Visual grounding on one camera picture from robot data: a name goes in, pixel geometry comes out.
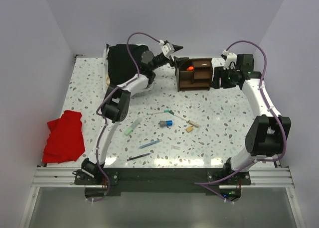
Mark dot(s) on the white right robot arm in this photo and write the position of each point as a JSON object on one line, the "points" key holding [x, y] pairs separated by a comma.
{"points": [[266, 139]]}

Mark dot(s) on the white marker green cap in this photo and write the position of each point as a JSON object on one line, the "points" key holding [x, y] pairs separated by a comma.
{"points": [[180, 117]]}

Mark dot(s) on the aluminium front rail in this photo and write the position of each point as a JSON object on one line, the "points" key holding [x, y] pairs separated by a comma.
{"points": [[260, 177]]}

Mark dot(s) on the blue pen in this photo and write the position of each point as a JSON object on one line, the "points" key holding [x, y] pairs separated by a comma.
{"points": [[150, 143]]}

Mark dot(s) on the light green highlighter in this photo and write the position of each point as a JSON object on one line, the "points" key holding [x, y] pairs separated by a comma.
{"points": [[129, 130]]}

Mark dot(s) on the yellow square eraser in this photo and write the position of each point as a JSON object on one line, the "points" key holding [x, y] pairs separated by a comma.
{"points": [[189, 129]]}

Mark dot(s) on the small clear pen cap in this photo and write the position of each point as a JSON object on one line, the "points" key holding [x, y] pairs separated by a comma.
{"points": [[175, 147]]}

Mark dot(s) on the dark purple pen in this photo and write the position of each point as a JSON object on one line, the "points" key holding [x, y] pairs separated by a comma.
{"points": [[138, 157]]}

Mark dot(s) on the black cloth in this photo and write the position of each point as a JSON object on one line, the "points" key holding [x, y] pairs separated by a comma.
{"points": [[120, 65]]}

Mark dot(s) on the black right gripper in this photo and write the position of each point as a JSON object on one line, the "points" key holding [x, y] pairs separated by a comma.
{"points": [[219, 72]]}

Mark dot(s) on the thin white green pen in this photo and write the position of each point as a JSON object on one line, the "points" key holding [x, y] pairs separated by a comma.
{"points": [[158, 112]]}

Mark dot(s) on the beige long eraser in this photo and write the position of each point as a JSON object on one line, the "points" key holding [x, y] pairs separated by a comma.
{"points": [[193, 123]]}

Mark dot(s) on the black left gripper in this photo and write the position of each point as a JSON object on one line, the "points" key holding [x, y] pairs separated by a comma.
{"points": [[177, 61]]}

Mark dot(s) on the brown wooden desk organizer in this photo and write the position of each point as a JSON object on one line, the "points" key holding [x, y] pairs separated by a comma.
{"points": [[199, 79]]}

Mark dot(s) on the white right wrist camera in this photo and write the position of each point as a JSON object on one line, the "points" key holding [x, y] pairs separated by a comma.
{"points": [[230, 59]]}

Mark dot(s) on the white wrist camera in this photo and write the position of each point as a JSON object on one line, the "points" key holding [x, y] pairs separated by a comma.
{"points": [[166, 48], [230, 59]]}

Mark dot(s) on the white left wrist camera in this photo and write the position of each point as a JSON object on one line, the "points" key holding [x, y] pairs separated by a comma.
{"points": [[166, 48]]}

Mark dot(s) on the white plastic basket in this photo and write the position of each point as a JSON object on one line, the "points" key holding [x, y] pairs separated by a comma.
{"points": [[105, 72]]}

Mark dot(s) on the red cloth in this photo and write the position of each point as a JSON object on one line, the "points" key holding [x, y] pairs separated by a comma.
{"points": [[65, 142]]}

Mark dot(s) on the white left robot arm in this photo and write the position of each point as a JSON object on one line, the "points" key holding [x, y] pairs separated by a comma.
{"points": [[114, 109]]}

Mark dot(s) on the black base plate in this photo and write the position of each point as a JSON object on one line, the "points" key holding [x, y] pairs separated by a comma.
{"points": [[146, 180]]}

